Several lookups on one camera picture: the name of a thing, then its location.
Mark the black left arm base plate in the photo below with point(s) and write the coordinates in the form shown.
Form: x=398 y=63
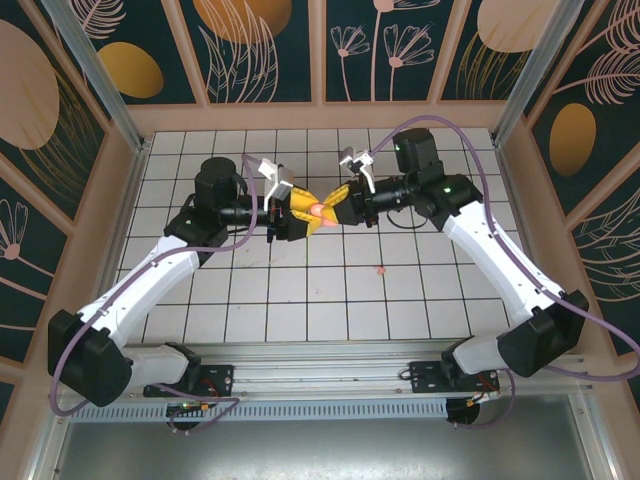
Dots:
x=220 y=375

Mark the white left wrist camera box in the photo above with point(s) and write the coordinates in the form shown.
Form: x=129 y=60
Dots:
x=280 y=180

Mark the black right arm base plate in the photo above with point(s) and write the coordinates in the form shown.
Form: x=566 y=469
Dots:
x=425 y=377

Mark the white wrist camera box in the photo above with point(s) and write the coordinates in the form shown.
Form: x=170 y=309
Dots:
x=280 y=180
x=357 y=160

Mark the grey metal sheet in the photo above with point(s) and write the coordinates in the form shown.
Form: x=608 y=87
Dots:
x=320 y=450

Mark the aluminium mounting rail frame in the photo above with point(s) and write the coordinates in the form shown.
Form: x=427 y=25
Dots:
x=320 y=370

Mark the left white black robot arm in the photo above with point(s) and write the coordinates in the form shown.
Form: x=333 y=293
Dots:
x=150 y=280

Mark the pink earbud charging case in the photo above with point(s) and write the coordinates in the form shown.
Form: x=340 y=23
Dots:
x=319 y=210

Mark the small circuit board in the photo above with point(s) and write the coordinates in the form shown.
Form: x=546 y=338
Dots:
x=187 y=407

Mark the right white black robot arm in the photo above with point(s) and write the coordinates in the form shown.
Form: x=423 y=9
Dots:
x=490 y=250

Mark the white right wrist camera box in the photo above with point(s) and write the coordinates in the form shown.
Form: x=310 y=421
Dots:
x=357 y=160

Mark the aluminium corner post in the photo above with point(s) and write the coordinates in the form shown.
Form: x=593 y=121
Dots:
x=530 y=65
x=100 y=70

